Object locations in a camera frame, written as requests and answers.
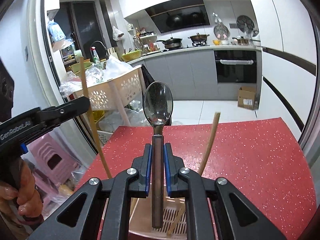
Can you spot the pink plastic stool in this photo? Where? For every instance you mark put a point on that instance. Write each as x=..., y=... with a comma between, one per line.
x=52, y=159

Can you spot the steel spoon brown handle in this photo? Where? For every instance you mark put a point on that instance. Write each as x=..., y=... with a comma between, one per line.
x=157, y=107

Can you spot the beige perforated storage rack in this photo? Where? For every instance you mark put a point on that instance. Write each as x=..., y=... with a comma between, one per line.
x=115, y=94

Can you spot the cardboard box on floor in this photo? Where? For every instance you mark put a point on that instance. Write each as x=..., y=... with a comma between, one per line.
x=246, y=97

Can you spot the black wok on stove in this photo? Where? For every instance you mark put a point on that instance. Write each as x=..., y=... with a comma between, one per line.
x=172, y=43

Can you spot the person's left hand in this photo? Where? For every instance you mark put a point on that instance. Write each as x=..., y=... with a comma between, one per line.
x=28, y=199

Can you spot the wooden chopstick in holder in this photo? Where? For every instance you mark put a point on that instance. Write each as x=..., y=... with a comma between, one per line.
x=91, y=120
x=210, y=143

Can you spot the black built-in oven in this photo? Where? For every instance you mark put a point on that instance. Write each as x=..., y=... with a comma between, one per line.
x=236, y=66

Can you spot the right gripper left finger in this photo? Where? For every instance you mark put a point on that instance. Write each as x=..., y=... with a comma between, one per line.
x=140, y=186

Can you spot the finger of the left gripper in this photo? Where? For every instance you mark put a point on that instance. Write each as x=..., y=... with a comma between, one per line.
x=66, y=111

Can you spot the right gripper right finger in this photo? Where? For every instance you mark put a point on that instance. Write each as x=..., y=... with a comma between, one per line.
x=172, y=164

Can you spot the black range hood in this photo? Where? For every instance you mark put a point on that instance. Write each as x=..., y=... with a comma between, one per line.
x=178, y=14

